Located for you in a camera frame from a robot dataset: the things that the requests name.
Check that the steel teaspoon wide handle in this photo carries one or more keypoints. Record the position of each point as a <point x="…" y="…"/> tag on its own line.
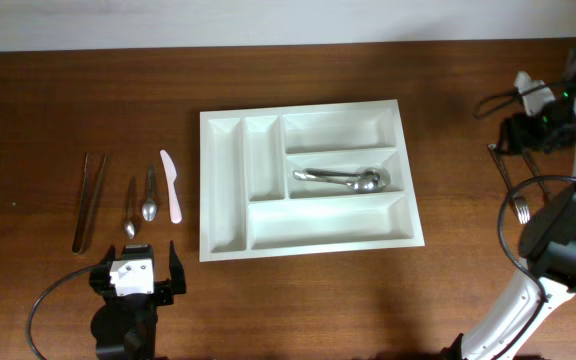
<point x="149" y="207"/>

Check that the large steel spoon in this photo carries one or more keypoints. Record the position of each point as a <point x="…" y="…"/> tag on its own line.
<point x="363" y="183"/>
<point x="338" y="173"/>

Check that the steel fork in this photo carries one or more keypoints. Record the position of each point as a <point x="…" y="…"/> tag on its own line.
<point x="519" y="202"/>
<point x="530" y="162"/>

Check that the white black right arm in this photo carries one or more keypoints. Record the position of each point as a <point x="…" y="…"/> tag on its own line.
<point x="536" y="223"/>

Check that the small steel teaspoon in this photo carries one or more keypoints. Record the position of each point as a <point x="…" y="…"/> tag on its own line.
<point x="129" y="227"/>

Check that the white plastic cutlery tray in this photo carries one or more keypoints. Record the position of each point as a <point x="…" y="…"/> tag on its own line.
<point x="251" y="206"/>

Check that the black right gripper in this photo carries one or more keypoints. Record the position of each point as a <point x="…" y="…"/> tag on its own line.
<point x="516" y="138"/>

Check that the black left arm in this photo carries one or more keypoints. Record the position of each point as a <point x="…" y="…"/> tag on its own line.
<point x="125" y="327"/>

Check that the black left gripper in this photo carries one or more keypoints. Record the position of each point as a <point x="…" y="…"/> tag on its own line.
<point x="166" y="290"/>

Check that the white plastic knife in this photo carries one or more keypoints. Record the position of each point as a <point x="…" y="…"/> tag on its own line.
<point x="171" y="175"/>

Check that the steel kitchen tongs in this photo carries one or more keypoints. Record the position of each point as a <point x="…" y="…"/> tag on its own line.
<point x="93" y="175"/>

